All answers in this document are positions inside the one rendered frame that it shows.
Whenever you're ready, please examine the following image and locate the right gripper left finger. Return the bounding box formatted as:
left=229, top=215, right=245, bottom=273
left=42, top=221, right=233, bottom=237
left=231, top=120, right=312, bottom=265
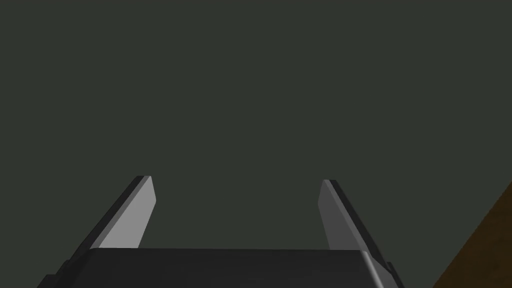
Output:
left=73, top=175, right=157, bottom=262

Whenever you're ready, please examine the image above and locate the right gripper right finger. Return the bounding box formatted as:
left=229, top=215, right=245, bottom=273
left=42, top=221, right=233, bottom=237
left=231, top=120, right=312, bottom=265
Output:
left=317, top=179, right=388, bottom=268

